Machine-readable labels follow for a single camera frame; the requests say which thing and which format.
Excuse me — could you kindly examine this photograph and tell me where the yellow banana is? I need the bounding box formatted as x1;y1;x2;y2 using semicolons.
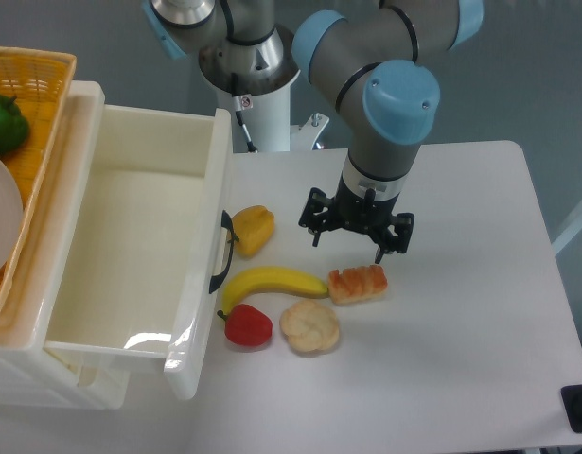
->
220;266;328;315

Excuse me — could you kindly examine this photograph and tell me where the red bell pepper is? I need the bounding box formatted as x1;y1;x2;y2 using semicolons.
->
217;304;273;347

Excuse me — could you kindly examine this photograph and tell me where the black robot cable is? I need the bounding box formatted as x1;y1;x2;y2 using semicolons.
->
229;73;259;154

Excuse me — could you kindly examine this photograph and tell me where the green bell pepper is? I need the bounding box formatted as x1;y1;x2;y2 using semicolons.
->
0;94;30;156

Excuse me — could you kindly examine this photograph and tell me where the yellow bell pepper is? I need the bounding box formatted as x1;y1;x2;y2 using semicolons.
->
232;205;275;258

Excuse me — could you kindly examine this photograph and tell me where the white plastic drawer cabinet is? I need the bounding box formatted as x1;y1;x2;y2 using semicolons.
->
0;81;130;410

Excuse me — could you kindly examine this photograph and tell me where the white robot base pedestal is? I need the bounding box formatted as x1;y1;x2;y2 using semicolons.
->
198;23;330;154

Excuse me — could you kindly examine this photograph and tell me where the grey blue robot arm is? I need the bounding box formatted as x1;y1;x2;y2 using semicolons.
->
142;1;485;255

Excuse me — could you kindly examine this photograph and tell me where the black device at table edge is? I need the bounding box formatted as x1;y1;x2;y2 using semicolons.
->
560;384;582;433

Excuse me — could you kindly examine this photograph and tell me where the round white bread roll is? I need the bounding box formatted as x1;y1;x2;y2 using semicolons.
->
279;299;340;353

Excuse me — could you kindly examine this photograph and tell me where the square toasted bread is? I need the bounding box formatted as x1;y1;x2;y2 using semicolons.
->
327;265;388;305

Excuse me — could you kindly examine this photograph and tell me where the yellow woven basket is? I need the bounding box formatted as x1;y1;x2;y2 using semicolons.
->
0;46;77;314

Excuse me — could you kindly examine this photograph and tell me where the beige round plate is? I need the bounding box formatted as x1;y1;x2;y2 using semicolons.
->
0;160;24;270

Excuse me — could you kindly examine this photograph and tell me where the black drawer handle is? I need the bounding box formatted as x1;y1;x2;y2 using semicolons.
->
209;210;239;294

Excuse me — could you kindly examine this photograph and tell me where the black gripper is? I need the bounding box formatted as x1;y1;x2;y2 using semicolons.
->
298;172;414;264

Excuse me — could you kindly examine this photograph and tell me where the white plastic drawer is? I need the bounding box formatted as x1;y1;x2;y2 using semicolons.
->
44;105;233;400

